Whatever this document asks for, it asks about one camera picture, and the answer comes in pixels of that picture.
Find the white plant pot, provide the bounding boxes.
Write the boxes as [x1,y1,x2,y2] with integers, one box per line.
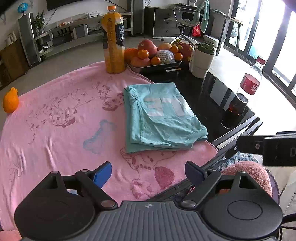
[189,43,215,78]

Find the cola bottle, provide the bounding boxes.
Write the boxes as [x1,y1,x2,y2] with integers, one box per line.
[221,56,266,128]

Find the silver tv stand shelf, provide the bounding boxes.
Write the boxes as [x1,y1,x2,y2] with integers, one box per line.
[18,11,135,63]

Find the lone orange mandarin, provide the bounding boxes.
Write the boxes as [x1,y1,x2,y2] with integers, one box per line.
[3,87,19,113]

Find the red apple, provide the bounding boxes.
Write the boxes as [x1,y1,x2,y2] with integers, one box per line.
[138,39,158,58]

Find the teal t-shirt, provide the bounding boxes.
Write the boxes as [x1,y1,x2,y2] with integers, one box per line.
[123,82,208,154]

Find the office chair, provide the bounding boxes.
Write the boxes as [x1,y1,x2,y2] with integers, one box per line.
[164,0,210,46]

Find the pink dog-print towel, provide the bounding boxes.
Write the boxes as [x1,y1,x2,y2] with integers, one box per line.
[1,62,217,230]

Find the orange juice bottle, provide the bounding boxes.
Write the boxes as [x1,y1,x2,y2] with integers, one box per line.
[101,6,126,74]

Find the brown wooden cabinet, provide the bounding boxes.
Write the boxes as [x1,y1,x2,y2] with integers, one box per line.
[1,39,29,87]

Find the metal fruit tray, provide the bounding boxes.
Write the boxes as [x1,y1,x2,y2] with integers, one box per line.
[127,61,183,75]

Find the blue globe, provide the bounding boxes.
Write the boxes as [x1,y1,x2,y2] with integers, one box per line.
[17,3,28,15]

